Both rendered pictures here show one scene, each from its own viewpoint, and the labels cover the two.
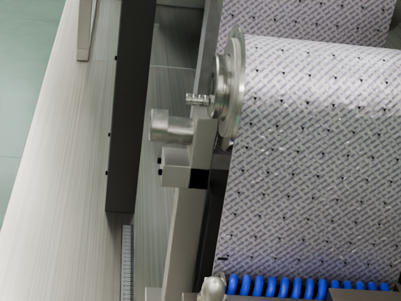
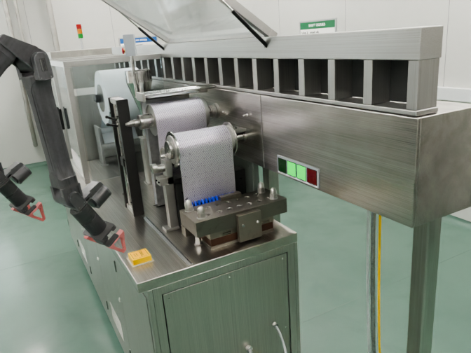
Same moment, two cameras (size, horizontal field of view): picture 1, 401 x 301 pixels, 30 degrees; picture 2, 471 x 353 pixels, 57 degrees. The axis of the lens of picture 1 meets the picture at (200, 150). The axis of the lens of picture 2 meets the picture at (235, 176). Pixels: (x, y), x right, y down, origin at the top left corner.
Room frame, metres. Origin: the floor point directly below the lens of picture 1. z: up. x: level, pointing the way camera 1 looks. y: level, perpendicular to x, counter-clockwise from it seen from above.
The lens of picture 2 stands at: (-0.88, 0.30, 1.66)
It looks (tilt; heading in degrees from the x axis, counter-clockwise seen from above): 18 degrees down; 341
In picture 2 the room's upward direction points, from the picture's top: 4 degrees counter-clockwise
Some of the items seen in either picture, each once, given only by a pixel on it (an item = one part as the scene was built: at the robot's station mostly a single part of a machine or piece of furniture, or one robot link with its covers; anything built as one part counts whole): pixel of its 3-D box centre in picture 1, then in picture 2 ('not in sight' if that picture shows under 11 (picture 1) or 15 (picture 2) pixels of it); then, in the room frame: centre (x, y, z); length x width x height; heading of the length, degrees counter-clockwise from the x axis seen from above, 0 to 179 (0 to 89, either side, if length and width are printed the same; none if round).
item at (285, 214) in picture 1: (318, 223); (209, 179); (0.77, -0.15, 1.11); 0.23 x 0.01 x 0.18; 98
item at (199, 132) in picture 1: (176, 214); (166, 195); (0.84, 0.02, 1.05); 0.06 x 0.05 x 0.31; 98
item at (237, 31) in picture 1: (230, 88); (172, 149); (0.81, -0.02, 1.25); 0.15 x 0.01 x 0.15; 8
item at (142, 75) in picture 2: not in sight; (138, 75); (1.54, -0.03, 1.50); 0.14 x 0.14 x 0.06
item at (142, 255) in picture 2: not in sight; (139, 256); (0.62, 0.18, 0.91); 0.07 x 0.07 x 0.02; 8
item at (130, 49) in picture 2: not in sight; (128, 45); (1.36, 0.02, 1.66); 0.07 x 0.07 x 0.10; 77
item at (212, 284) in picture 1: (212, 294); (188, 204); (0.68, -0.04, 1.05); 0.04 x 0.04 x 0.04
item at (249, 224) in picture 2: not in sight; (249, 225); (0.57, -0.24, 0.97); 0.10 x 0.03 x 0.11; 98
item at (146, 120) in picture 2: not in sight; (146, 121); (1.06, 0.03, 1.34); 0.06 x 0.06 x 0.06; 8
